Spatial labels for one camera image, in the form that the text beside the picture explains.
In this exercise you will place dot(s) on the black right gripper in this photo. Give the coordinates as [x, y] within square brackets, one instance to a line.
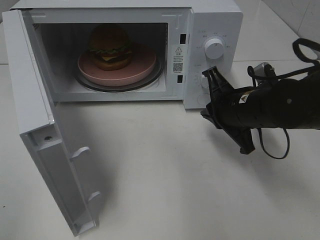
[222, 109]

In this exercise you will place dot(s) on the round white door button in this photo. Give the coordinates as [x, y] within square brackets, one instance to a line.
[203, 100]

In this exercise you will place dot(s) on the pink round plate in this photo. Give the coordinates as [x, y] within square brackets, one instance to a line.
[142, 63]

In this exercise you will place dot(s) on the toy hamburger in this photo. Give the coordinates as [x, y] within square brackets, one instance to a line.
[109, 47]

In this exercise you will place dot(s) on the white microwave door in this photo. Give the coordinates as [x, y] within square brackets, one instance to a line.
[39, 125]

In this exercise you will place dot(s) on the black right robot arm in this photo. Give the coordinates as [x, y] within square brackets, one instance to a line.
[287, 101]

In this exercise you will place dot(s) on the lower white microwave knob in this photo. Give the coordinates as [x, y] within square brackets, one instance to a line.
[204, 82]

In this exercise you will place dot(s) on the white microwave knob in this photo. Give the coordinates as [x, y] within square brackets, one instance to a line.
[204, 82]
[214, 48]

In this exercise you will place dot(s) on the upper white microwave knob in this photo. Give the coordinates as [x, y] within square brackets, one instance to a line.
[214, 48]

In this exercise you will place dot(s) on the white warning label sticker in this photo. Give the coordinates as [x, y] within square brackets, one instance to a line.
[178, 52]

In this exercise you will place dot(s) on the glass microwave turntable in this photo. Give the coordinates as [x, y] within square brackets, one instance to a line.
[152, 77]

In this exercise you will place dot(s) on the white microwave oven body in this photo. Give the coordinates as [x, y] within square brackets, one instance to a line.
[64, 32]

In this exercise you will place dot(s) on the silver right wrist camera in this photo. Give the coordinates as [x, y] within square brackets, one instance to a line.
[264, 69]

